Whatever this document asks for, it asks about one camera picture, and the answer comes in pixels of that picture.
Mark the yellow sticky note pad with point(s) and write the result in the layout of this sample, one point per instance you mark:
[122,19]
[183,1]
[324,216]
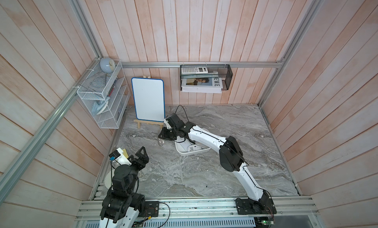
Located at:
[125,153]

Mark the white wire shelf rack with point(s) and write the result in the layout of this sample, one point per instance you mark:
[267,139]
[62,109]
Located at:
[105,95]

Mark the white magazine book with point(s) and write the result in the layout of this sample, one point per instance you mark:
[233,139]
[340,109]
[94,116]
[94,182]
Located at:
[202,85]

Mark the white calculator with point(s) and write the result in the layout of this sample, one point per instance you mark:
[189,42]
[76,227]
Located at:
[191,70]

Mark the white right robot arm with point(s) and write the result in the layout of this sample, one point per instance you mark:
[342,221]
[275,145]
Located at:
[191,139]

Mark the green thin book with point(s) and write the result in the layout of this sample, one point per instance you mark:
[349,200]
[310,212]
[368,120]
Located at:
[200,75]

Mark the white storage box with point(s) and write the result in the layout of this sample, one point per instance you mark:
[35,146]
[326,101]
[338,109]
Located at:
[186,147]

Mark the white tape roll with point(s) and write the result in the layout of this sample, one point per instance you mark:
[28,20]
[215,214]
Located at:
[108,179]

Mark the black mesh wall basket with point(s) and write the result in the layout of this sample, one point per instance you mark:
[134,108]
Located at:
[224,70]

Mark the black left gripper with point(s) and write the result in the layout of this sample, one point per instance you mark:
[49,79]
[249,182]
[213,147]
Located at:
[145,159]

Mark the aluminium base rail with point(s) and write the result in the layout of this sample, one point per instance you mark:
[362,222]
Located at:
[205,207]

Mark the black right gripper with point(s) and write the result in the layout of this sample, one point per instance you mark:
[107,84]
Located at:
[163,136]

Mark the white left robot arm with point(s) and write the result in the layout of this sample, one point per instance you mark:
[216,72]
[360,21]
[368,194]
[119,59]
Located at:
[122,205]

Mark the white board blue frame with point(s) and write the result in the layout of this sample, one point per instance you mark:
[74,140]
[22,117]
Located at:
[148,99]

